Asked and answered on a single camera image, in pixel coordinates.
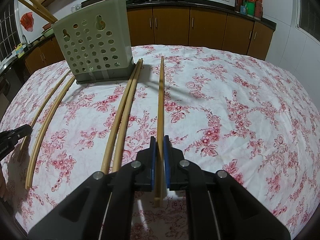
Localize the right window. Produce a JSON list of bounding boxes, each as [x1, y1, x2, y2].
[[298, 0, 320, 41]]

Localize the dark cutting board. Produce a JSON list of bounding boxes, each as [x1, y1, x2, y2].
[[81, 0, 102, 8]]

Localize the red plastic bag on wall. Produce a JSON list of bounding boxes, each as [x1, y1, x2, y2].
[[20, 12, 34, 32]]

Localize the yellow detergent bottle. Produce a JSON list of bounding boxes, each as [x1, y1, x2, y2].
[[15, 43, 24, 58]]

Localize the stacked bowls on counter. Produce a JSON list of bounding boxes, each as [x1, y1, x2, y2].
[[42, 23, 54, 37]]

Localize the barred window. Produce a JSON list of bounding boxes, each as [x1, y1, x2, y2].
[[0, 0, 20, 61]]

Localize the lower wooden kitchen cabinets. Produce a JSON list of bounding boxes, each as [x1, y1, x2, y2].
[[25, 6, 274, 73]]

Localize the left hand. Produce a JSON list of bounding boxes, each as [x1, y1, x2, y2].
[[0, 168, 8, 202]]

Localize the sink faucet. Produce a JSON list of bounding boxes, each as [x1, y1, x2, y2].
[[22, 34, 29, 49]]

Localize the orange bag with boxes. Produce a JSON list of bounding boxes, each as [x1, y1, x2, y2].
[[234, 0, 263, 20]]

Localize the green perforated utensil holder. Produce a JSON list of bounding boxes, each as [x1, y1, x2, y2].
[[52, 0, 135, 84]]

